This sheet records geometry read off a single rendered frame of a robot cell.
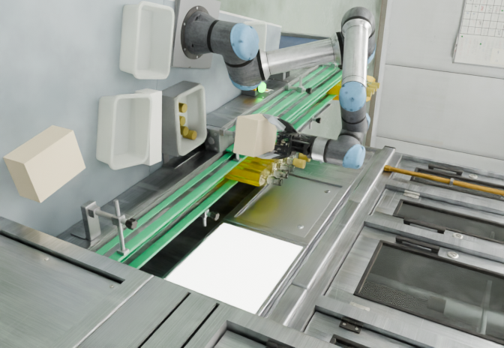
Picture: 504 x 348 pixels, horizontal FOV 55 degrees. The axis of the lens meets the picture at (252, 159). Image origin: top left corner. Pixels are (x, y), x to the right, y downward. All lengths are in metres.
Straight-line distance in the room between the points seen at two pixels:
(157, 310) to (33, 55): 0.71
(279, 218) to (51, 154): 0.87
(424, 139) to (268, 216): 6.40
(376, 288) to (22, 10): 1.25
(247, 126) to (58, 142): 0.58
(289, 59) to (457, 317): 0.99
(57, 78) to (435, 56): 6.71
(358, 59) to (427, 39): 6.12
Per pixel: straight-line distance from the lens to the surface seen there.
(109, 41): 1.51
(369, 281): 1.65
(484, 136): 7.96
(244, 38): 1.68
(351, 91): 1.43
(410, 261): 1.76
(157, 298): 0.97
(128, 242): 1.45
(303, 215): 1.84
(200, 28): 1.74
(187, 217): 1.66
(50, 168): 1.32
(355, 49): 1.57
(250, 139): 1.56
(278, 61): 1.78
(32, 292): 1.07
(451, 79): 7.73
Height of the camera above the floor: 1.78
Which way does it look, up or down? 25 degrees down
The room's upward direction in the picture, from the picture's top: 103 degrees clockwise
